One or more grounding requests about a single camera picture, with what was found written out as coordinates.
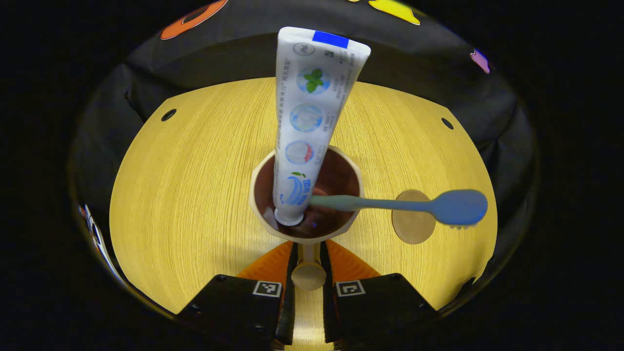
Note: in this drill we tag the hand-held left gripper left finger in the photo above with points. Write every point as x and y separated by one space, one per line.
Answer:
290 312

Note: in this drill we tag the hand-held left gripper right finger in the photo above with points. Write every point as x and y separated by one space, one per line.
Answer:
329 312

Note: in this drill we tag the round brown coaster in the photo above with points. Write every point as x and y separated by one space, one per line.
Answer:
414 226

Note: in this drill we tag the beige cup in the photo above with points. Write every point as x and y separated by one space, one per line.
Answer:
341 180

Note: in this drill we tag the pale toothbrush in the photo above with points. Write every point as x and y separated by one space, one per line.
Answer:
453 207

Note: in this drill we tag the white toothpaste tube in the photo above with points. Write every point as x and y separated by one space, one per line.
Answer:
312 97

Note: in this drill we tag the wooden desktop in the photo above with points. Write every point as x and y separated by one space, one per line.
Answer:
195 195

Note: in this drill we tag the bright screen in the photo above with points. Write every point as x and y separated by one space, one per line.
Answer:
97 239

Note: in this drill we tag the black desk grommet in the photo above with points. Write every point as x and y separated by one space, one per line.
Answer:
447 123
168 114

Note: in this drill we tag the black backdrop cloth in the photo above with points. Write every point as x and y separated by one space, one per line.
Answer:
243 53

